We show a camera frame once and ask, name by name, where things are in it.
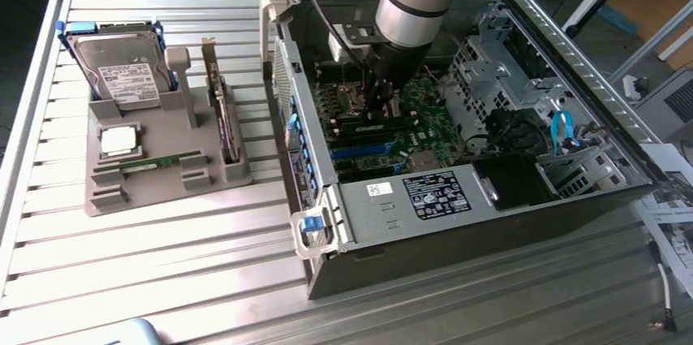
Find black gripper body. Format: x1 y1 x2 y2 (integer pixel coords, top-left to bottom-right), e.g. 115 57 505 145
361 41 431 97

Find dark RAM stick in slot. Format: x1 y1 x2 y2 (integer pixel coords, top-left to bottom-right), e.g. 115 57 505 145
331 114 413 136

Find green RAM stick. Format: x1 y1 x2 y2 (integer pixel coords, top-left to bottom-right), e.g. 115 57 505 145
118 150 202 172

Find green motherboard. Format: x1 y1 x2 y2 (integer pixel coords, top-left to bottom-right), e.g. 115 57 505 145
311 59 467 184

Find metal disk bay cage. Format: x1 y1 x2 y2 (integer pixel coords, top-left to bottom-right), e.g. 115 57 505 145
446 0 575 127

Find silver power supply unit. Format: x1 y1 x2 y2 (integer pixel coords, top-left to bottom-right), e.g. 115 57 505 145
322 164 491 249

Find black fan shroud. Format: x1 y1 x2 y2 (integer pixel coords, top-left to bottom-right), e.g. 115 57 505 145
470 157 561 212

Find open black PC case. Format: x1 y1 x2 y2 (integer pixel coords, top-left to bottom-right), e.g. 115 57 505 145
257 0 670 301

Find white power strip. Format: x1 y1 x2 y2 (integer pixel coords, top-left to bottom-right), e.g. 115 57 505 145
621 73 651 99

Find grey parts rack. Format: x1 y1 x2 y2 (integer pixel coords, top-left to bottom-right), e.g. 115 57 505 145
83 45 253 218

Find silver hard disk drive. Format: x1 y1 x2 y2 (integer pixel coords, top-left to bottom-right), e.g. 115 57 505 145
71 31 173 113

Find silver CPU chip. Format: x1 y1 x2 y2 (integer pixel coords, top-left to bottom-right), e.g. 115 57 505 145
98 125 143 156

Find grey computer tower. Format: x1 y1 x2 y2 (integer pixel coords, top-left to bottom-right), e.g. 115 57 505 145
630 67 693 147

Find printed paper sheets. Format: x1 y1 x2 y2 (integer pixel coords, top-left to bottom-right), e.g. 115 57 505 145
626 140 693 278

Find light blue plastic object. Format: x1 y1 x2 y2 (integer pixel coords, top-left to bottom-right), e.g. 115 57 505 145
0 317 161 345

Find wrist camera with black bracket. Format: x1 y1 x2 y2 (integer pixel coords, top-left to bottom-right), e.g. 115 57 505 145
326 20 381 65

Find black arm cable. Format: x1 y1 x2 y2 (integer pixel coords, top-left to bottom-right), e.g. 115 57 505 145
303 0 358 54

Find graphics card with metal bracket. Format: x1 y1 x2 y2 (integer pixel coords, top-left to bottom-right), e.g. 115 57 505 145
198 37 242 168

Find blue SATA wire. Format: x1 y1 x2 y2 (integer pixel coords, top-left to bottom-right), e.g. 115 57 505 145
547 109 581 157

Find blue disk carrier frame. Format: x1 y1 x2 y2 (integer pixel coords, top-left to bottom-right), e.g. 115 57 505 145
54 16 181 103

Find white cable with black plug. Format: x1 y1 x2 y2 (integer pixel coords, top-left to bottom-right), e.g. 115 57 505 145
646 238 678 330

